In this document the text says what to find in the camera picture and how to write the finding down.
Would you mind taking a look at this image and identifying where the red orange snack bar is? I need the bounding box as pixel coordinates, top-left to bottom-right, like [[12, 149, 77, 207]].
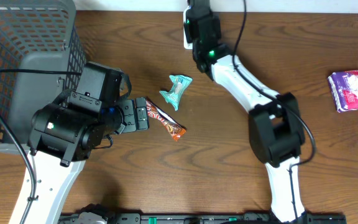
[[146, 98, 186, 141]]

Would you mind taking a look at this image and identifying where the teal candy packet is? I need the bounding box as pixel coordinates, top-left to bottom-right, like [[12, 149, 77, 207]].
[[160, 75, 193, 111]]

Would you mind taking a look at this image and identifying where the purple snack packet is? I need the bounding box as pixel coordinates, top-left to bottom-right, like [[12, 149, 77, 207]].
[[327, 70, 358, 113]]

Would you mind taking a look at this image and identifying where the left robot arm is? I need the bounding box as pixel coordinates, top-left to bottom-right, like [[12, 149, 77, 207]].
[[9, 97, 149, 223]]

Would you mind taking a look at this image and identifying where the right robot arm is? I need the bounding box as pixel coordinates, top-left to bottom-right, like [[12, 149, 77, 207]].
[[183, 0, 305, 223]]

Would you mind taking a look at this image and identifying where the white barcode scanner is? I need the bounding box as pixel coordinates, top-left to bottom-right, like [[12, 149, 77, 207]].
[[183, 6, 193, 50]]

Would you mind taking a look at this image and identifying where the grey plastic mesh basket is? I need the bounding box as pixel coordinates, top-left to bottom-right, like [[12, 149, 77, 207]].
[[0, 0, 86, 151]]

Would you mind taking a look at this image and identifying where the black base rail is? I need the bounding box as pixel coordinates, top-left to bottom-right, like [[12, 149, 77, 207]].
[[58, 212, 347, 224]]

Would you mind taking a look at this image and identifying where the left black cable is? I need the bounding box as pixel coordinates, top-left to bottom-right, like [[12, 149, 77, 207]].
[[0, 68, 82, 224]]

